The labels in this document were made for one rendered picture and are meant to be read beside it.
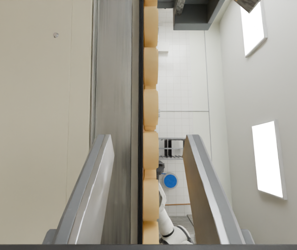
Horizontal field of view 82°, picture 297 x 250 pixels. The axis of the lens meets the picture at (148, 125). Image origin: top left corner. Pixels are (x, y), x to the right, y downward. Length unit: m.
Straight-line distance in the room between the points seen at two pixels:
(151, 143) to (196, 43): 5.51
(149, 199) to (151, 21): 0.21
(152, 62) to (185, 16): 0.66
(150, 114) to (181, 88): 4.74
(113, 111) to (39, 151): 0.10
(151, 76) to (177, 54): 5.17
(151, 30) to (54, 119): 0.17
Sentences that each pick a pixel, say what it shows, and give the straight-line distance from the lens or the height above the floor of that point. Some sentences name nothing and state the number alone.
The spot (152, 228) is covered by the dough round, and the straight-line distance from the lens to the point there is 0.24.
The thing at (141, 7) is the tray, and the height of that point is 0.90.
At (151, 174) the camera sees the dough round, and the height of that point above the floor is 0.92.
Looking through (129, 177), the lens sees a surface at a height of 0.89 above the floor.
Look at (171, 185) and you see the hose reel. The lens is 4.49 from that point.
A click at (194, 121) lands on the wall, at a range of 4.76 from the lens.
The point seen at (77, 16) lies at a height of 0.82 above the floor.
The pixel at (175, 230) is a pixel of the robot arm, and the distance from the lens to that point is 0.95.
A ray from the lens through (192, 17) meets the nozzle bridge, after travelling 0.88.
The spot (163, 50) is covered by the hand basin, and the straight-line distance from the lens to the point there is 5.26.
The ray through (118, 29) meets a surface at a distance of 0.27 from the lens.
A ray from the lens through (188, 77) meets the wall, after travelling 5.11.
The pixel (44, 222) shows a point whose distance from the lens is 0.27.
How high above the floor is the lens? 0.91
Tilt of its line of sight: level
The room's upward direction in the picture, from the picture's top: 90 degrees clockwise
